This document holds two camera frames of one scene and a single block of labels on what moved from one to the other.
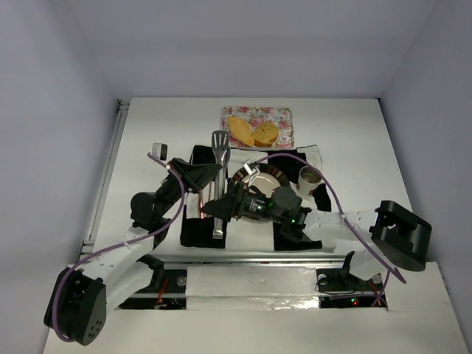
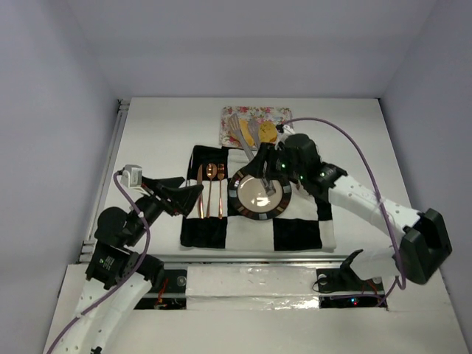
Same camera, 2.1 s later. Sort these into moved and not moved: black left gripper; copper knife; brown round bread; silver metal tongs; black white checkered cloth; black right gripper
Moved: black left gripper; black right gripper; silver metal tongs
Not moved: black white checkered cloth; brown round bread; copper knife
